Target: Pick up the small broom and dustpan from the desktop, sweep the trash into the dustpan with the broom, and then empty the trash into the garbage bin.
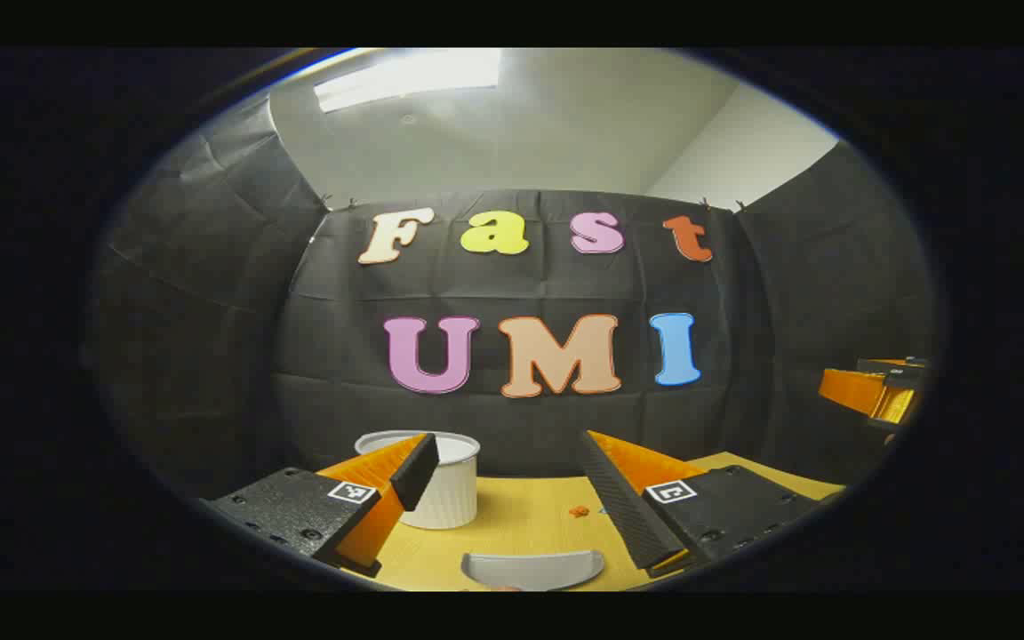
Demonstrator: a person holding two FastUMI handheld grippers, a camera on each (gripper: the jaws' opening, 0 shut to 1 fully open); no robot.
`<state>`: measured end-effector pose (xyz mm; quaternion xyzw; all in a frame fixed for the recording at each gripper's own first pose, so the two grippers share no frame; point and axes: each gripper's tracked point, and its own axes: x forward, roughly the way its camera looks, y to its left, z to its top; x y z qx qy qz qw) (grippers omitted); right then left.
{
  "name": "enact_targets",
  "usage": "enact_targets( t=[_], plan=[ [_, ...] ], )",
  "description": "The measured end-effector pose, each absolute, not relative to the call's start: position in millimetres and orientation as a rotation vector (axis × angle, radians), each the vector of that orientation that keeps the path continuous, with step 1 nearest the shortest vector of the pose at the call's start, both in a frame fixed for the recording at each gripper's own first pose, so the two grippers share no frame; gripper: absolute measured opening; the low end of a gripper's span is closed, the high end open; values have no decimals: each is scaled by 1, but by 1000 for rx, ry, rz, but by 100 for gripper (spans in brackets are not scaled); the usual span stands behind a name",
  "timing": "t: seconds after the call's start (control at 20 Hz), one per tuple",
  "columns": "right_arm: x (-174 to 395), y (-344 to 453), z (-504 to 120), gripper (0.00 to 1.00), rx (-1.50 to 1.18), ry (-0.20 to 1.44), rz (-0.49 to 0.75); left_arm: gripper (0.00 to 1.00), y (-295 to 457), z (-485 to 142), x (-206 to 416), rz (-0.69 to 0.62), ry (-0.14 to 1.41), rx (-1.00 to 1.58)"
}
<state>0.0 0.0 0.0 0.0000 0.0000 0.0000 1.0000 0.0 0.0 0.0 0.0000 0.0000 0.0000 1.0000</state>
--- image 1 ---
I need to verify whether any white ribbed garbage bin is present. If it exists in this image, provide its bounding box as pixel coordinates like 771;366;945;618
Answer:
354;430;481;531

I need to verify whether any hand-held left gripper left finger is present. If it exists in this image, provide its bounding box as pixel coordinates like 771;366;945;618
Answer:
201;432;440;579

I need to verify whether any wooden desktop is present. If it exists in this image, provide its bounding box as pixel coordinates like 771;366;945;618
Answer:
370;451;846;592

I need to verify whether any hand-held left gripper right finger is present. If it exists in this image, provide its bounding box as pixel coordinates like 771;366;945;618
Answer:
577;430;824;580

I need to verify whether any grey dustpan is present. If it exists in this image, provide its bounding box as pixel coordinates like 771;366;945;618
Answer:
461;549;606;592

